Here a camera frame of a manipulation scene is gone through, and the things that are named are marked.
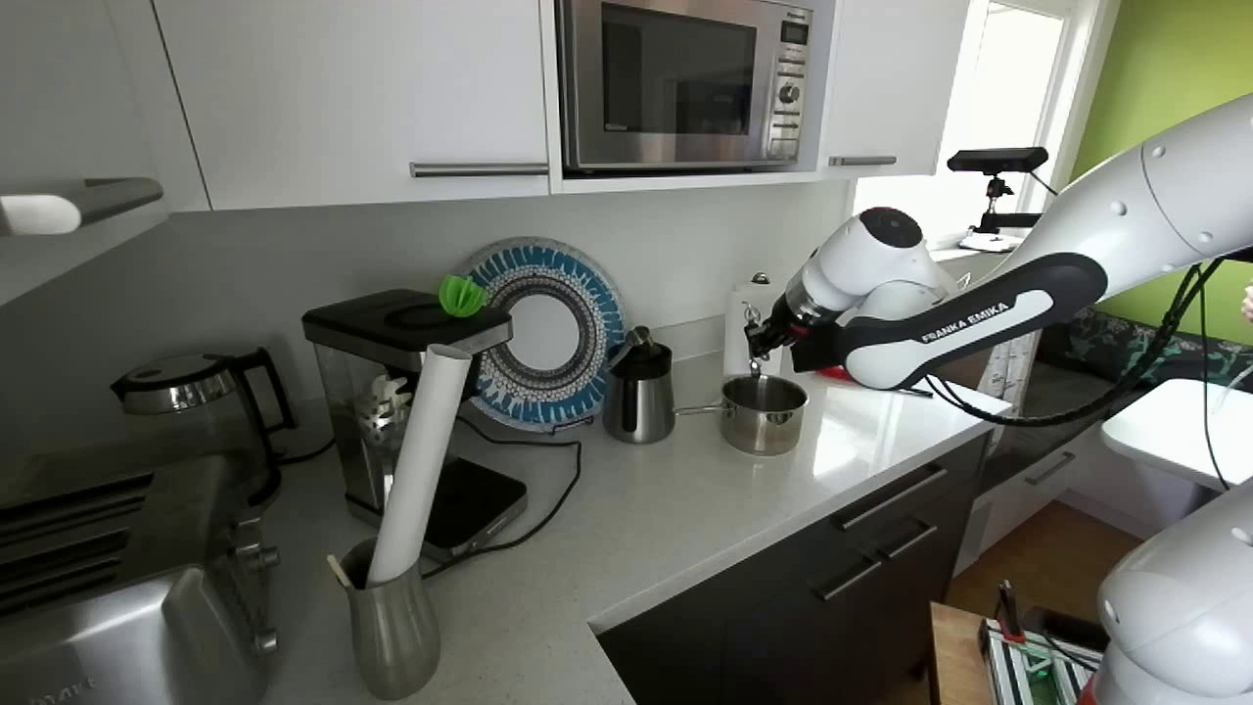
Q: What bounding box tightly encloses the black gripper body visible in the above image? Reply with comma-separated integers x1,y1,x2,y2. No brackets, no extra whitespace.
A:
739,294,822,368

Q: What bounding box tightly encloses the silver metal pot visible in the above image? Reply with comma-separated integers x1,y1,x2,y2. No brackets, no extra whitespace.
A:
717,370,812,458

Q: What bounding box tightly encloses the dark metal mug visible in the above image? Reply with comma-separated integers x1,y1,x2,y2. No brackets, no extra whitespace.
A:
598,326,681,450

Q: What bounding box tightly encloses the dark grey drawer cabinet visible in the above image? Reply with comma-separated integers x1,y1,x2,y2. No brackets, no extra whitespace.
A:
595,435,996,705

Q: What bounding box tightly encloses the stainless steel microwave oven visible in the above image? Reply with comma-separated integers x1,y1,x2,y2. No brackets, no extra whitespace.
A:
557,0,837,178

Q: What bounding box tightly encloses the narrow white cabinet door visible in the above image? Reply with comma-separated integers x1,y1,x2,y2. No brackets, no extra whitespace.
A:
822,0,976,178

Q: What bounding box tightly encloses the green plastic object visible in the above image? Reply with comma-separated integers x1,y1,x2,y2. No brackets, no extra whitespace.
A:
436,268,493,319

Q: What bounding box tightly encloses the dark patterned cloth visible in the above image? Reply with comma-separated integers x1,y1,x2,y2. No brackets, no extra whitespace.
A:
1036,309,1253,391

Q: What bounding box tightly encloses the white paper roll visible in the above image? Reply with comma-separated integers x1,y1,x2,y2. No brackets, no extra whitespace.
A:
363,341,476,588

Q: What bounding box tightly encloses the wooden crate with tools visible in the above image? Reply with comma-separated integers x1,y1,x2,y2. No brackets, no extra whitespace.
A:
923,578,1115,705

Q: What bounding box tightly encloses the black coffee machine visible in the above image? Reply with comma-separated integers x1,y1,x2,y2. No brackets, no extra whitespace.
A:
300,284,533,558

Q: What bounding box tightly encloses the white side table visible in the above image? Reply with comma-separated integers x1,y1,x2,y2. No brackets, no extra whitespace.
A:
1099,374,1253,497

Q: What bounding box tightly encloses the metal utensil holder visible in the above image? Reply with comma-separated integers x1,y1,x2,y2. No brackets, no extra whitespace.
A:
337,540,448,705

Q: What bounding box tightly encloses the wide white cabinet door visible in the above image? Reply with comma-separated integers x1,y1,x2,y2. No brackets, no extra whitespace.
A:
151,0,557,213

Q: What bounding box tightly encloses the silver electric kettle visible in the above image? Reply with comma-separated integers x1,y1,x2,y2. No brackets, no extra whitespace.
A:
108,341,298,509

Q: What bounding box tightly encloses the silver metal toaster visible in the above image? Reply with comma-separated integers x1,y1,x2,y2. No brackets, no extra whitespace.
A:
0,447,286,705

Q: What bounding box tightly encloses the white cabinet door with shelf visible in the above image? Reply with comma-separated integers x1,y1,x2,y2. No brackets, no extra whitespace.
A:
0,0,211,311

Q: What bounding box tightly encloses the white object on shelf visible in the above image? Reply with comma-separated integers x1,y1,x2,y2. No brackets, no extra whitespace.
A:
0,191,87,237

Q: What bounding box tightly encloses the blue ring-shaped object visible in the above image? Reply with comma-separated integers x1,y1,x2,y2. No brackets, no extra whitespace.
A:
457,234,636,439

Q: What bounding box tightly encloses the silver drawer handle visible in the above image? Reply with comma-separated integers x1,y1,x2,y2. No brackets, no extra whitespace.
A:
812,520,942,608
835,460,950,537

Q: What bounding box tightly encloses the black power cable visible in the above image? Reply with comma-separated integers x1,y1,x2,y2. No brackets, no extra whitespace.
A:
423,430,591,578

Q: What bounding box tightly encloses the black camera on stand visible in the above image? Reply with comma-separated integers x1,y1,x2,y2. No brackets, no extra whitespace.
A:
942,140,1055,255

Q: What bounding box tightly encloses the long silver cabinet handle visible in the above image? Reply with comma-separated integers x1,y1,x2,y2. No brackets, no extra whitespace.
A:
409,157,552,185

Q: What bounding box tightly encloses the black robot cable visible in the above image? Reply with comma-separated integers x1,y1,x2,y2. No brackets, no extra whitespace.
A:
911,255,1253,489

